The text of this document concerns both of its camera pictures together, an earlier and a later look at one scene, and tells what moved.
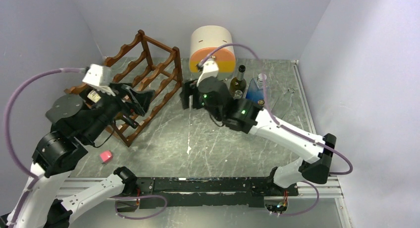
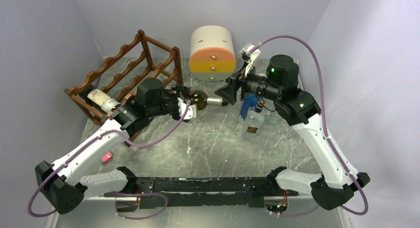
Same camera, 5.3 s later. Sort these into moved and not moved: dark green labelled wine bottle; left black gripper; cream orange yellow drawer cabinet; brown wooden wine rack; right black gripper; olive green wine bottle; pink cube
Moved: left black gripper; olive green wine bottle; right black gripper
Not moved: pink cube; dark green labelled wine bottle; cream orange yellow drawer cabinet; brown wooden wine rack
